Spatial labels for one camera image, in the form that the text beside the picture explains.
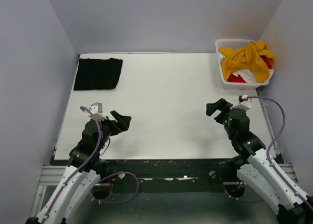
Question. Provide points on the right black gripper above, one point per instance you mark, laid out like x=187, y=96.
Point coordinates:
x=221, y=104

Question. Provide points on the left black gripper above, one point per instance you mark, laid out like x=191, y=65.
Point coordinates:
x=122, y=121

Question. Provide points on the yellow t shirt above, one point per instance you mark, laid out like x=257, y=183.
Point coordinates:
x=253, y=63

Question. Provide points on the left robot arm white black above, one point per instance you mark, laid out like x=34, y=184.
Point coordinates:
x=83, y=170

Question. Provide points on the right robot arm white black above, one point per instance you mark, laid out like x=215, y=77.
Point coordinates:
x=255, y=166

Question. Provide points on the red t shirt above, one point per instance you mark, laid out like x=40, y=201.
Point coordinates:
x=236, y=79

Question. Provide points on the white t shirt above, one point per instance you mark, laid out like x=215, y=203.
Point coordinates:
x=244, y=74

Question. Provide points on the folded black t shirt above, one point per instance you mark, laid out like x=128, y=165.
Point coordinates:
x=97, y=74

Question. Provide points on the white plastic laundry basket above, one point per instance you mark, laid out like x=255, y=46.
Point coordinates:
x=234, y=43

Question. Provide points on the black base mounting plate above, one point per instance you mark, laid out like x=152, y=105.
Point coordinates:
x=170, y=176

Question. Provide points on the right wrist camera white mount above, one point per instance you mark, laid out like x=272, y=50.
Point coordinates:
x=244, y=103

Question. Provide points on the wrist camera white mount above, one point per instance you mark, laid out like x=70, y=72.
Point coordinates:
x=97, y=111
x=244, y=103

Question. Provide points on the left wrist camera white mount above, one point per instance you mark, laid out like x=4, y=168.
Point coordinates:
x=97, y=111

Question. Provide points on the aluminium extrusion rail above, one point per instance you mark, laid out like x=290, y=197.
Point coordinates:
x=51, y=175

